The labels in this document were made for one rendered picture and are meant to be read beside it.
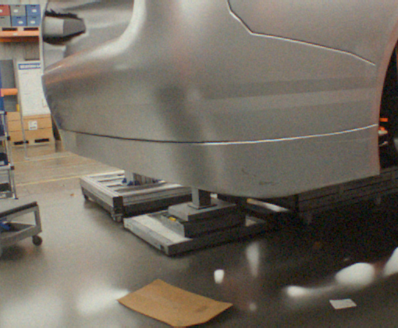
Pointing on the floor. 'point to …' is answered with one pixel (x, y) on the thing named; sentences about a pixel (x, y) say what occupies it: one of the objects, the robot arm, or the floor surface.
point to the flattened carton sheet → (172, 304)
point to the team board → (30, 92)
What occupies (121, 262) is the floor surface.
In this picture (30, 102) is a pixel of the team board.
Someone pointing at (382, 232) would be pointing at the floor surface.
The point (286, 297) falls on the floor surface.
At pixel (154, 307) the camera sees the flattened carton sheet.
